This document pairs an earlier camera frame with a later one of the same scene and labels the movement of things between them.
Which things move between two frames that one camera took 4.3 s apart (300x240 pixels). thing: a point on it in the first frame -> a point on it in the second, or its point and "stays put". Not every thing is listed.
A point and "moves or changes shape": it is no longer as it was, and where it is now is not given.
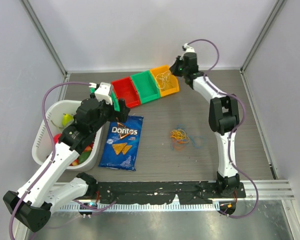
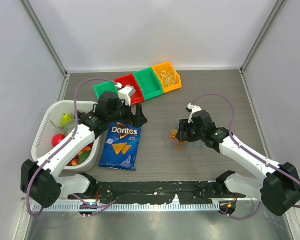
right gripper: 173,69 -> 185,125
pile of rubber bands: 162,80 moves or changes shape
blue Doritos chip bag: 121,144 stays put
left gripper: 121,116 -> 139,119
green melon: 67,125 stays put
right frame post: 278,4 stays put
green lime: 84,156 stays put
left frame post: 44,35 stays put
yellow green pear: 66,118 stays put
